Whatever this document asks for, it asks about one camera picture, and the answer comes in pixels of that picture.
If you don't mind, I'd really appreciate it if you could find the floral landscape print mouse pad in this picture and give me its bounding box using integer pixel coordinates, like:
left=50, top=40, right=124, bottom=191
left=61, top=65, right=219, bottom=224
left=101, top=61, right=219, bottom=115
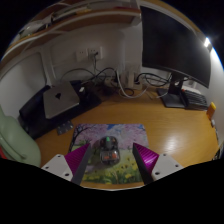
left=68, top=123, right=150, bottom=185

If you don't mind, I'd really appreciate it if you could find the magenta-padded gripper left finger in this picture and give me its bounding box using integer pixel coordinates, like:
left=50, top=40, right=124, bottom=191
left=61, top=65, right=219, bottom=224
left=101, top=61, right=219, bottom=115
left=41, top=143, right=93, bottom=186

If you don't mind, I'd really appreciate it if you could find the pale green chair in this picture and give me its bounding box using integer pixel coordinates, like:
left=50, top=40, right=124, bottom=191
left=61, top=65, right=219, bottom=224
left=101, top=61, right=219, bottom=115
left=0, top=104, right=42, bottom=168

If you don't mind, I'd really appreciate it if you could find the black cable bundle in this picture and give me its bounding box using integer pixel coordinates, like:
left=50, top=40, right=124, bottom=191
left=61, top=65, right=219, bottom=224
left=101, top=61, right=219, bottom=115
left=59, top=52, right=174, bottom=98

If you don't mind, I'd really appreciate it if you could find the transparent computer mouse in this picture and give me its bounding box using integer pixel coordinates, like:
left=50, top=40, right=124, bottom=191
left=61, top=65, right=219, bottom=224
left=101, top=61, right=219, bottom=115
left=99, top=135, right=120, bottom=165

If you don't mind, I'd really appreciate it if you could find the white power strip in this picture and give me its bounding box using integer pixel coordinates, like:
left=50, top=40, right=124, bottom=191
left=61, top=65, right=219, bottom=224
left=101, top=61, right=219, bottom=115
left=117, top=71, right=144, bottom=93

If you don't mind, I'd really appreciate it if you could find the dark mechanical keyboard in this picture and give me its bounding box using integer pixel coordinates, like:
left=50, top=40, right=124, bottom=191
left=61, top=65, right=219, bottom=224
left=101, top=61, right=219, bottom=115
left=181, top=88, right=210, bottom=111

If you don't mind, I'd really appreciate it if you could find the bright ceiling light bar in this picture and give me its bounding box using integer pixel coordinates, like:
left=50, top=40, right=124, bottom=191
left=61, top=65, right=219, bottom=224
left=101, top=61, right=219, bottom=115
left=203, top=36, right=212, bottom=48

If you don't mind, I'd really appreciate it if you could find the silver mini computer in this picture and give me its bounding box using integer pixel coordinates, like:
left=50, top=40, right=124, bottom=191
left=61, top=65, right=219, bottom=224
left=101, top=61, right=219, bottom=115
left=42, top=80, right=81, bottom=120

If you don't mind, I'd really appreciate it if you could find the wooden wall shelf with items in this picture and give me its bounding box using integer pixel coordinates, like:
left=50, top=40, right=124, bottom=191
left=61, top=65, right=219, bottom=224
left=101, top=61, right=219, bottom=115
left=0, top=0, right=143, bottom=69

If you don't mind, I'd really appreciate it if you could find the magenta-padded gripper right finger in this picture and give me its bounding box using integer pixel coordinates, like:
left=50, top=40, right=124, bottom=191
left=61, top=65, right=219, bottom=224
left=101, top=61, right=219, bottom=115
left=132, top=142, right=184, bottom=185

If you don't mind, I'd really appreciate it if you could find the black box under computer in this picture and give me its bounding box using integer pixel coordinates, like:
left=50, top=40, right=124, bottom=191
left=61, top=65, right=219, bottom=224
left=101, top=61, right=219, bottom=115
left=18, top=79, right=103, bottom=141

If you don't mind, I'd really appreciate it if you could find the orange jar with yellow lid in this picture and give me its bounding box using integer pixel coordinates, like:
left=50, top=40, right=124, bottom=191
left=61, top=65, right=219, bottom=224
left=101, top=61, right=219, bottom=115
left=205, top=101, right=217, bottom=121

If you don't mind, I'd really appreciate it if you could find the white cable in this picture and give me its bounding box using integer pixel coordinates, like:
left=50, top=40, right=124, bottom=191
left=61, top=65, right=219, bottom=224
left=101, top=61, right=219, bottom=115
left=114, top=69, right=150, bottom=100

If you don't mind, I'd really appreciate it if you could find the black curved computer monitor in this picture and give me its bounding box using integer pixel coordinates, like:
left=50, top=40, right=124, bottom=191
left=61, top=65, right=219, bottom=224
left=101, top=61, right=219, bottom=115
left=140, top=4, right=213, bottom=109

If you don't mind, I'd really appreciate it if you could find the white wall outlet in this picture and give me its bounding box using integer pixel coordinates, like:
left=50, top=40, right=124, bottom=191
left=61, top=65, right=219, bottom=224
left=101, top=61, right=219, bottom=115
left=74, top=46, right=104, bottom=63

